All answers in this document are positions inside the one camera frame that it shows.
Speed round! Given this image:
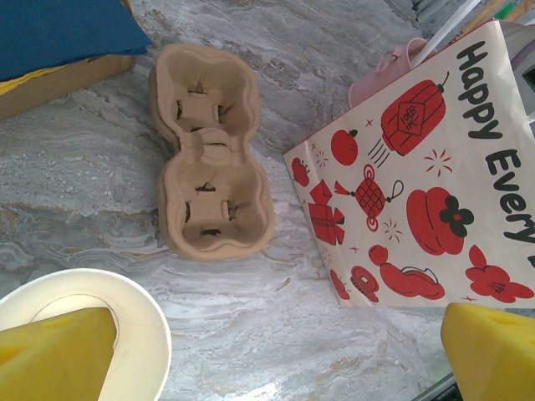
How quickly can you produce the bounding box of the white wrapped straw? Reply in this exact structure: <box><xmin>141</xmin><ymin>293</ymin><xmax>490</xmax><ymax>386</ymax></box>
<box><xmin>411</xmin><ymin>0</ymin><xmax>482</xmax><ymax>68</ymax></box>

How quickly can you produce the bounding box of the red festive paper bag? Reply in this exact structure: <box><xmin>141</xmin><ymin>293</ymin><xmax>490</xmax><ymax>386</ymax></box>
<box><xmin>282</xmin><ymin>18</ymin><xmax>535</xmax><ymax>310</ymax></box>

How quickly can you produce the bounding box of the brown pulp cup carrier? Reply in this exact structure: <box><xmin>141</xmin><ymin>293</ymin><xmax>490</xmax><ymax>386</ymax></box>
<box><xmin>149</xmin><ymin>62</ymin><xmax>277</xmax><ymax>263</ymax></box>
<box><xmin>150</xmin><ymin>43</ymin><xmax>277</xmax><ymax>261</ymax></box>

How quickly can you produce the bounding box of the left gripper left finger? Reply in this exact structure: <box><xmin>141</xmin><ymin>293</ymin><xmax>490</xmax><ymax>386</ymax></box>
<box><xmin>0</xmin><ymin>307</ymin><xmax>118</xmax><ymax>401</ymax></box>

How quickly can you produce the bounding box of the green wrapped straw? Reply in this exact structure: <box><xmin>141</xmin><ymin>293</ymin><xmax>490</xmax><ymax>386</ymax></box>
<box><xmin>497</xmin><ymin>0</ymin><xmax>526</xmax><ymax>21</ymax></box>

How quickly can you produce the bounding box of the pink holder cup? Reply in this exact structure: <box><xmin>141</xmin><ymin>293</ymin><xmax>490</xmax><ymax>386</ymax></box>
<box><xmin>347</xmin><ymin>36</ymin><xmax>440</xmax><ymax>108</ymax></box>

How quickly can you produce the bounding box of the yellow paper napkin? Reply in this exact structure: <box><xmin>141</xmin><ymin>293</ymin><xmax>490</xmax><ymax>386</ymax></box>
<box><xmin>0</xmin><ymin>62</ymin><xmax>89</xmax><ymax>95</ymax></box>

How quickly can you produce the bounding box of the black paper coffee cup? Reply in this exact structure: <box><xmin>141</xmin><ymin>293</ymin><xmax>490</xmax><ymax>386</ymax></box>
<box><xmin>0</xmin><ymin>268</ymin><xmax>172</xmax><ymax>401</ymax></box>

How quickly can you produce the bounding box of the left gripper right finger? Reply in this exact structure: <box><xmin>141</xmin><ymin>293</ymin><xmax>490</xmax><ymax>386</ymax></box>
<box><xmin>441</xmin><ymin>302</ymin><xmax>535</xmax><ymax>401</ymax></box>

